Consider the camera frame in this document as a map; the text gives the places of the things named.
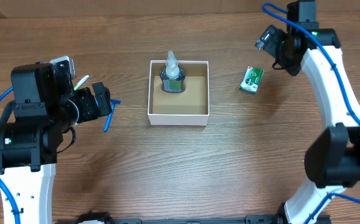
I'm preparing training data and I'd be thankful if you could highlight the blue pump bottle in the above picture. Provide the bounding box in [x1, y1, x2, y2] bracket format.
[159, 51, 186, 93]

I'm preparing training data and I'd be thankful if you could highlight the green white toothbrush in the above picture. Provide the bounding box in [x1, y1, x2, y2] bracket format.
[73, 75, 90, 90]

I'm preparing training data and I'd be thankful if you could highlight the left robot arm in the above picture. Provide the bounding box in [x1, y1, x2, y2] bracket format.
[0, 60, 112, 223]

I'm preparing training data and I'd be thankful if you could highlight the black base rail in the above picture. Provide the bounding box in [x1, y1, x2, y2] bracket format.
[55, 211, 332, 224]

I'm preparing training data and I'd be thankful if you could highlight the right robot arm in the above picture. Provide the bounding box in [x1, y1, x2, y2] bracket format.
[245, 1, 360, 224]

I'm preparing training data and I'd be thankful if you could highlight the white cardboard box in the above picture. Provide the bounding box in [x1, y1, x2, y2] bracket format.
[148, 60, 210, 126]

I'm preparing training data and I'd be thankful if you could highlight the green soap packet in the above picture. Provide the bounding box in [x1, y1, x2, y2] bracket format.
[239, 66, 264, 94]

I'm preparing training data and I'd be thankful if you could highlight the blue disposable razor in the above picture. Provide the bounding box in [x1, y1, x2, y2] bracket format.
[103, 99, 121, 132]

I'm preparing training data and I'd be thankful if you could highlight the right blue cable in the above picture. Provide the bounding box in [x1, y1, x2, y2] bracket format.
[262, 2, 360, 147]

